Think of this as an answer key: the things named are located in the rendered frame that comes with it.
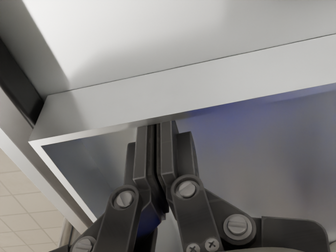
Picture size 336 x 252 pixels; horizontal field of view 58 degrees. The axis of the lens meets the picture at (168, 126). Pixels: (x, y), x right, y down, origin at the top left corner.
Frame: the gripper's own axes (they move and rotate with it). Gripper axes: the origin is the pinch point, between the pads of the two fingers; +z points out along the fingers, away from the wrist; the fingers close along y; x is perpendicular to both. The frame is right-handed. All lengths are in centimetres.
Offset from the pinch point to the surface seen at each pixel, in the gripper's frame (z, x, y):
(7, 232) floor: 95, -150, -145
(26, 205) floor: 94, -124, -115
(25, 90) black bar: 3.5, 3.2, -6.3
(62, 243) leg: 21, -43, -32
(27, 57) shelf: 4.4, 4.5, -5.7
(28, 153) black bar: 2.4, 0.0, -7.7
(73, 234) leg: 23, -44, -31
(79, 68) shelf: 4.4, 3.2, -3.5
